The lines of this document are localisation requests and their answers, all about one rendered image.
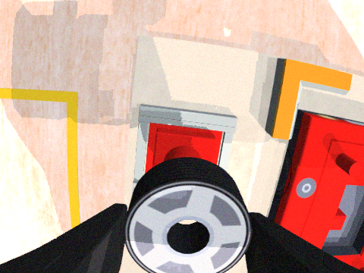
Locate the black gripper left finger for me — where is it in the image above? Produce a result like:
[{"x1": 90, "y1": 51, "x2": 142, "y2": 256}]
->
[{"x1": 0, "y1": 203, "x2": 127, "y2": 273}]

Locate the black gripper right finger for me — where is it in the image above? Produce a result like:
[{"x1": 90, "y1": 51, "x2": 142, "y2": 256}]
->
[{"x1": 245, "y1": 212, "x2": 364, "y2": 273}]

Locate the yellow rectangular outline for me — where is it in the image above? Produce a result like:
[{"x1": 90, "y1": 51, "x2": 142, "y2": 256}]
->
[{"x1": 0, "y1": 88, "x2": 81, "y2": 228}]

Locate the red rectangular plate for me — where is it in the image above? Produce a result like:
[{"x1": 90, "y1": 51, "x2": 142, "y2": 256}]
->
[{"x1": 268, "y1": 109, "x2": 364, "y2": 271}]

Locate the black tyre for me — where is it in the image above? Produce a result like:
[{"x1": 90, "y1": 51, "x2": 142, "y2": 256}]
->
[{"x1": 124, "y1": 157, "x2": 253, "y2": 273}]

